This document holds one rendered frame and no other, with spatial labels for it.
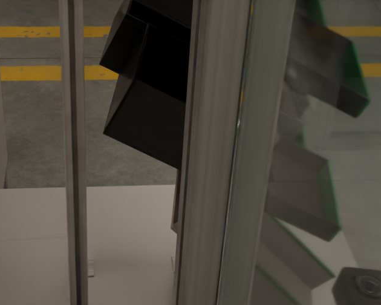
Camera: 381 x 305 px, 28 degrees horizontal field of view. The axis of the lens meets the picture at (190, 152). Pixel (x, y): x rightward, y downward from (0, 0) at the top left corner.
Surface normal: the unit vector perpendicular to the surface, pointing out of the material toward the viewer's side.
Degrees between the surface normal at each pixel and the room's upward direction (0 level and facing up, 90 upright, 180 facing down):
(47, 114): 0
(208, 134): 90
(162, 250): 0
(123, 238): 0
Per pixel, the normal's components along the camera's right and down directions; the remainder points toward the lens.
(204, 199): 0.12, 0.56
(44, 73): 0.06, -0.83
